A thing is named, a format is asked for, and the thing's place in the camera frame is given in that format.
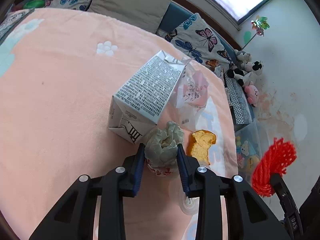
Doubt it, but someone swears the pink white plastic wrapper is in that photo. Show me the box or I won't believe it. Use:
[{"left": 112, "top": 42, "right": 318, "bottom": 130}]
[{"left": 170, "top": 65, "right": 209, "bottom": 132}]

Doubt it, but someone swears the tissue ball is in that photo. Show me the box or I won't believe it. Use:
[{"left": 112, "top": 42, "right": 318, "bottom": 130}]
[{"left": 145, "top": 121, "right": 184, "bottom": 168}]

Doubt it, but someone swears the grey sofa cushion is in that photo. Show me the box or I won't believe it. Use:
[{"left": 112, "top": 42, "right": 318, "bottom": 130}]
[{"left": 89, "top": 0, "right": 171, "bottom": 34}]

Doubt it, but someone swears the cow plush toy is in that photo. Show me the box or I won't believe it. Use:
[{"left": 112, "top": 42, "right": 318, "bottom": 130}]
[{"left": 227, "top": 61, "right": 263, "bottom": 87}]

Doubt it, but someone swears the grey patterned cloth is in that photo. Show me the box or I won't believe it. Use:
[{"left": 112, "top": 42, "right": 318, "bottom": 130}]
[{"left": 225, "top": 74, "right": 253, "bottom": 125}]

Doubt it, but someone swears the butterfly pillow right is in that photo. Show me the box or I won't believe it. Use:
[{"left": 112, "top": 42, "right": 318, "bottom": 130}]
[{"left": 156, "top": 13, "right": 234, "bottom": 72}]

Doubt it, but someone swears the pink plush toy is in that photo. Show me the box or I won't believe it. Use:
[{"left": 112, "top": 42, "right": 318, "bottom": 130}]
[{"left": 244, "top": 85, "right": 259, "bottom": 107}]

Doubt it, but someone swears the clear toy storage box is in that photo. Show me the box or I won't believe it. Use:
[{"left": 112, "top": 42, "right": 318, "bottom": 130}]
[{"left": 235, "top": 121, "right": 262, "bottom": 184}]

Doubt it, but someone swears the colourful pinwheel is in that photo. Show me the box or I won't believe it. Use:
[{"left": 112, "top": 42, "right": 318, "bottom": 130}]
[{"left": 241, "top": 16, "right": 270, "bottom": 50}]

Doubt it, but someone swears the grey plush toy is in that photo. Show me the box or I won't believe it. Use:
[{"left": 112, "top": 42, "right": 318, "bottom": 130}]
[{"left": 234, "top": 49, "right": 252, "bottom": 62}]

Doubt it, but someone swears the red mesh fruit net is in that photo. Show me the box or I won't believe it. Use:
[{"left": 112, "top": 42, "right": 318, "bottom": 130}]
[{"left": 251, "top": 138, "right": 297, "bottom": 197}]

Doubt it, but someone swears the picture book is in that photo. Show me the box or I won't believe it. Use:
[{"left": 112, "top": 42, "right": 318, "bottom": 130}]
[{"left": 0, "top": 8, "right": 35, "bottom": 44}]

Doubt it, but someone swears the orange peel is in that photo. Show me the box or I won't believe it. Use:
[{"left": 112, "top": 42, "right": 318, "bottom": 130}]
[{"left": 186, "top": 129, "right": 216, "bottom": 165}]

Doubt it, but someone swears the clear plastic lid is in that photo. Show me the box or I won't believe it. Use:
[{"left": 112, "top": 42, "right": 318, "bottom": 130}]
[{"left": 178, "top": 190, "right": 199, "bottom": 216}]

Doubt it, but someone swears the white blue milk carton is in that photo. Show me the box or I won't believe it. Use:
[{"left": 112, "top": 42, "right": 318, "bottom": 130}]
[{"left": 108, "top": 50, "right": 192, "bottom": 144}]

